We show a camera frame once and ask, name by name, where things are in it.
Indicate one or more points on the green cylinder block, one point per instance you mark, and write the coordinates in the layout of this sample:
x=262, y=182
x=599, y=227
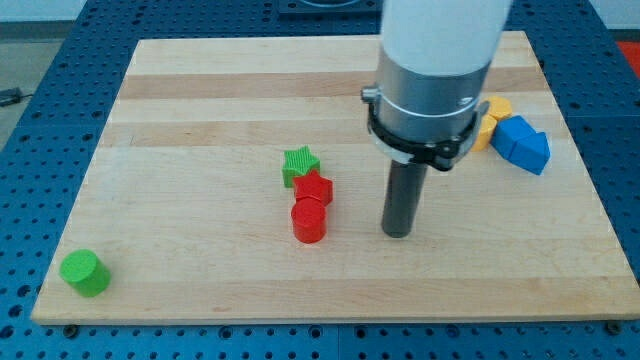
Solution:
x=84, y=272

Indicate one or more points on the red cylinder block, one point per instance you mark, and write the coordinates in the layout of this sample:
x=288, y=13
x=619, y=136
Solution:
x=309, y=220

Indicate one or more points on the red star block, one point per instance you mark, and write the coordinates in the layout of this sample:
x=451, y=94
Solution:
x=313, y=186

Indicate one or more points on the blue cube block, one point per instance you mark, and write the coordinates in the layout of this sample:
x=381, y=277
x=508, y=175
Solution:
x=508, y=132

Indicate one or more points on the wooden board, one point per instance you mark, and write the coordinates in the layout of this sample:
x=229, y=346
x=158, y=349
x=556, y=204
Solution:
x=184, y=202

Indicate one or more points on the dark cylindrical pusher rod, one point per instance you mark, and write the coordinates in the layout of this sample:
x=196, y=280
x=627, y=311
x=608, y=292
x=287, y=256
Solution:
x=403, y=194

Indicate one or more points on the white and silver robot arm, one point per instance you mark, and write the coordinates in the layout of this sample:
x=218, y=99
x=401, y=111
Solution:
x=434, y=57

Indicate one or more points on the green star block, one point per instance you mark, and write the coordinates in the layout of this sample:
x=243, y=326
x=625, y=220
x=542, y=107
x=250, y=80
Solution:
x=298, y=162

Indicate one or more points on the black device on floor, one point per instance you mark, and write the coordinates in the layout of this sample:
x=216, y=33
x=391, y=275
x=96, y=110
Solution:
x=10, y=96

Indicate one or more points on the yellow block behind arm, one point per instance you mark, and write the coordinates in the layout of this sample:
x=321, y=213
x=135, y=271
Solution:
x=485, y=134

